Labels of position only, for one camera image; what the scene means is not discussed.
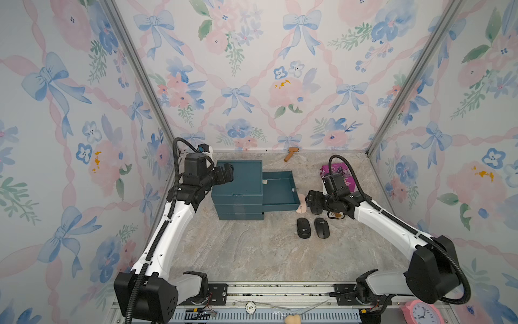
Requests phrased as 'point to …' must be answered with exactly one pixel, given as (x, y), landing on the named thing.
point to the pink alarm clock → (417, 312)
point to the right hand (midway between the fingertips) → (316, 199)
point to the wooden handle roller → (291, 151)
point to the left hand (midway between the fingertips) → (224, 167)
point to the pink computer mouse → (302, 208)
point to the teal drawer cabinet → (242, 198)
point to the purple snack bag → (340, 169)
